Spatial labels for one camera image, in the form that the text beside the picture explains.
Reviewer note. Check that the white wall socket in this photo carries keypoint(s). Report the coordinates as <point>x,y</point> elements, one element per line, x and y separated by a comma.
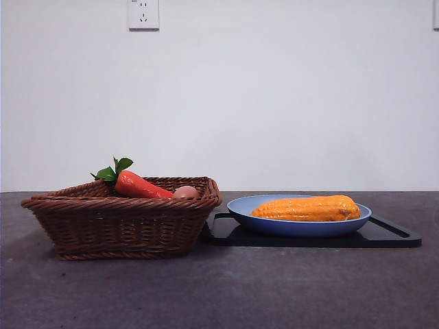
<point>144,15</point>

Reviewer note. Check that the orange carrot with green leaves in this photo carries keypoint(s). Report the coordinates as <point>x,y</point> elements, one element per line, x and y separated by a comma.
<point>137,185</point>

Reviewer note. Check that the black rectangular tray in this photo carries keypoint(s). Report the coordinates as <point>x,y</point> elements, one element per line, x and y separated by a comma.
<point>308,242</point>

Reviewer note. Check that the blue round plate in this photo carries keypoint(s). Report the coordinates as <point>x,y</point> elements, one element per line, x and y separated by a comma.
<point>291,229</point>

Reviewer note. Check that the yellow corn cob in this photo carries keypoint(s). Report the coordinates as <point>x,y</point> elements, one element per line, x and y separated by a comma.
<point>305,209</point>

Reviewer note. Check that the brown wicker basket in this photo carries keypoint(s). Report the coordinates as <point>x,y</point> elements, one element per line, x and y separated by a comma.
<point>120,229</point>

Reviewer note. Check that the white wall plate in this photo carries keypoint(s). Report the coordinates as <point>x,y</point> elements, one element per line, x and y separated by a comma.
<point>436,13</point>

